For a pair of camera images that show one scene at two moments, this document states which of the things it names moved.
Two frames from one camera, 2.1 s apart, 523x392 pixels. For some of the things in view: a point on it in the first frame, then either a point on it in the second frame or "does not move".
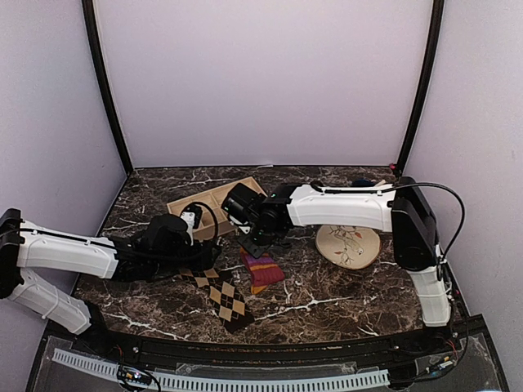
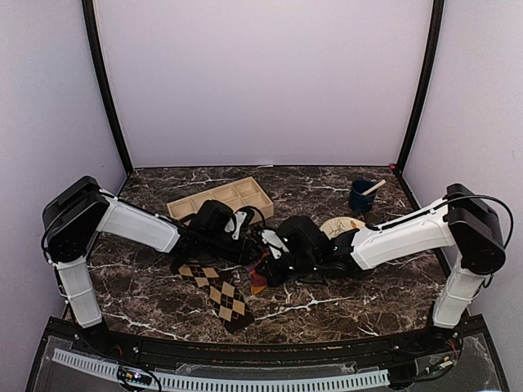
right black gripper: [255, 249] to [274, 278]
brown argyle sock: [225, 296] does not move
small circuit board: [129, 373] does not move
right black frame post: [439, 15] does not move
